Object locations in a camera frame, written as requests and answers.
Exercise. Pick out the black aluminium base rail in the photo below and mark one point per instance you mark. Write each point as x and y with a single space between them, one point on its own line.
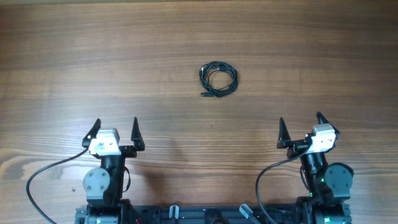
279 213

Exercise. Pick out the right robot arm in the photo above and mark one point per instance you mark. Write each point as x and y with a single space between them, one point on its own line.
328 184

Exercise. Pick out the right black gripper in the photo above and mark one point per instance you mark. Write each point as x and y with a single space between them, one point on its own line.
298 146

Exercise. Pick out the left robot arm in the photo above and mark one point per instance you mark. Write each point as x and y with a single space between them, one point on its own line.
104 185

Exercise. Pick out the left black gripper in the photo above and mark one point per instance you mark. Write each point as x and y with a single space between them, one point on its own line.
130 150

